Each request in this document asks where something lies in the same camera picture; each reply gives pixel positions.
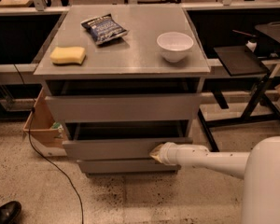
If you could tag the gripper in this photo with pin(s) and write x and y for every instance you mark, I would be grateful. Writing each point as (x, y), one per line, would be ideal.
(170, 153)

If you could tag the grey drawer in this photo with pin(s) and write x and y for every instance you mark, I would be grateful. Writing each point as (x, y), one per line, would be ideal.
(109, 108)
(124, 167)
(123, 140)

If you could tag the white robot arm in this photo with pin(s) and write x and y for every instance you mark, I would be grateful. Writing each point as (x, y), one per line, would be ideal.
(258, 168)

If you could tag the grey top drawer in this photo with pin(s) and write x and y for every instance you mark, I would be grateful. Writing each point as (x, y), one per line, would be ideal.
(109, 108)

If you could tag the grey bottom drawer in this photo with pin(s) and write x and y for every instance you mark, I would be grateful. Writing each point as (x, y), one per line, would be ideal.
(124, 167)

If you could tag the grey drawer cabinet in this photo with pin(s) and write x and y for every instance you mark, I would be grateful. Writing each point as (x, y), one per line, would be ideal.
(129, 65)

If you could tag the white bowl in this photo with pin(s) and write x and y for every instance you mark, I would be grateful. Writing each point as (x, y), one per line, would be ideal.
(174, 46)

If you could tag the black tray stand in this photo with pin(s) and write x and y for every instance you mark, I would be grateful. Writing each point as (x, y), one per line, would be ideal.
(240, 61)

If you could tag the cardboard box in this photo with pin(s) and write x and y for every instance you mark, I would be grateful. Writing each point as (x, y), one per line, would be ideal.
(46, 134)

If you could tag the blue chip bag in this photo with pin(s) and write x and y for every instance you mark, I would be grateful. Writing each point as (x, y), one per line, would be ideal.
(103, 29)

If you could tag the yellow sponge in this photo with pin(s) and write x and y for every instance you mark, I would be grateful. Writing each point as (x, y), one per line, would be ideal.
(68, 55)

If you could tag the black shoe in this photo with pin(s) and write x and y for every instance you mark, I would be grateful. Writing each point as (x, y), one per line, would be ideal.
(9, 212)

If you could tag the black rolling table frame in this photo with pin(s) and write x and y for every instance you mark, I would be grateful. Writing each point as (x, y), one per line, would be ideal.
(271, 30)

